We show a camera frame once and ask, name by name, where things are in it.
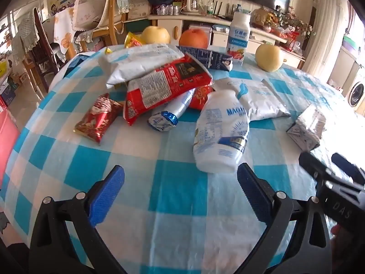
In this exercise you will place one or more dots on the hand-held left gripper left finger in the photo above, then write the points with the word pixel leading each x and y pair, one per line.
pixel 108 194

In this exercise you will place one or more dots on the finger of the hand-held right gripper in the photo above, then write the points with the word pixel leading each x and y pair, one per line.
pixel 313 164
pixel 349 169

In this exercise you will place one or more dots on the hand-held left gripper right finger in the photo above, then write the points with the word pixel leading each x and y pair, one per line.
pixel 253 194

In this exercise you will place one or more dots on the grey carton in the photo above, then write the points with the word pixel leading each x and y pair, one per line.
pixel 308 128

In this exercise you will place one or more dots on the large white plastic bottle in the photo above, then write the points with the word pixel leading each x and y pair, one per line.
pixel 219 134

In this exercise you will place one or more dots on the small red snack packet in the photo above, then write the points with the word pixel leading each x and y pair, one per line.
pixel 95 120

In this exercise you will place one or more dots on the white mailer bag blue print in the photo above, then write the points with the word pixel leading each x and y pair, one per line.
pixel 259 97

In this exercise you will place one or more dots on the small bottle with blue foil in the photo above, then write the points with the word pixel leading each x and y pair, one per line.
pixel 168 117

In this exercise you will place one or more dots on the red plastic basin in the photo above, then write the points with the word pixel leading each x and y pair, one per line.
pixel 8 148

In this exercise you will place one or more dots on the red orange wrapper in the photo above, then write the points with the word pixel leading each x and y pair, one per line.
pixel 199 98

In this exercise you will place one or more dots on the large red snack bag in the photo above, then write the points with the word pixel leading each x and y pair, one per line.
pixel 165 85

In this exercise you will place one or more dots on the white foil snack bag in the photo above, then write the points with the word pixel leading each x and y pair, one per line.
pixel 137 60

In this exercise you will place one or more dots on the blue white milk carton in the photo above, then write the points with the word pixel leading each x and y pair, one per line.
pixel 211 58

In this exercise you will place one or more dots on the yellow snack packet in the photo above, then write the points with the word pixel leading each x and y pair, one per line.
pixel 132 40

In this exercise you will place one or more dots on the person's right hand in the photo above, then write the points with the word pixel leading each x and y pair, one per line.
pixel 335 231

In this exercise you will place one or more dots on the blue white checked tablecloth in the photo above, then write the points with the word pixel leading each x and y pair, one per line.
pixel 171 182

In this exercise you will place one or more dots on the white washing machine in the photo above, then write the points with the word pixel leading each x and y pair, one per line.
pixel 356 91

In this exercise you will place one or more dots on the oval yellow pear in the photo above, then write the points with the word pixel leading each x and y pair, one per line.
pixel 268 57

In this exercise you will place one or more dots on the blue white folded cloth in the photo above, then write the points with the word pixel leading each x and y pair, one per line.
pixel 77 61

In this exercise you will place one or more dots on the cream curtain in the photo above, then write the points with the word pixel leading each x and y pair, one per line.
pixel 328 25

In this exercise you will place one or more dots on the dried flower bunch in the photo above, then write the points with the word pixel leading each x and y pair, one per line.
pixel 293 22

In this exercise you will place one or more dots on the white yogurt bottle fruit label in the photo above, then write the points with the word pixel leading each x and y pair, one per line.
pixel 239 37

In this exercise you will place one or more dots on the gold ornament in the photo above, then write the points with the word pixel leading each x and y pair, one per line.
pixel 263 16

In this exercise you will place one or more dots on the dark wooden chair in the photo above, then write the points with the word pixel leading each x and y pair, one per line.
pixel 42 51

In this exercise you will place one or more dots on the yellow plastic bag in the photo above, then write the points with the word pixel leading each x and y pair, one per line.
pixel 3 68

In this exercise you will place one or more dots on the light wooden chair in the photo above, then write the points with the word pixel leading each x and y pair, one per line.
pixel 112 25

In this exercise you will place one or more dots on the white cloth with orange print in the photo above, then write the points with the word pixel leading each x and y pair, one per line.
pixel 63 31

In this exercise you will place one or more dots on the white television cabinet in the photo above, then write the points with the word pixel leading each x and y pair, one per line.
pixel 182 21

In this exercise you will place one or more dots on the white cardboard box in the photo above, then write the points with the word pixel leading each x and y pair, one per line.
pixel 139 7

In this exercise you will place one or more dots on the row of small jars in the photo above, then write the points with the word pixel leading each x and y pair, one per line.
pixel 168 9

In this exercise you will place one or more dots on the glass kettle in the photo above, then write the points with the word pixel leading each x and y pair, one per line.
pixel 194 4

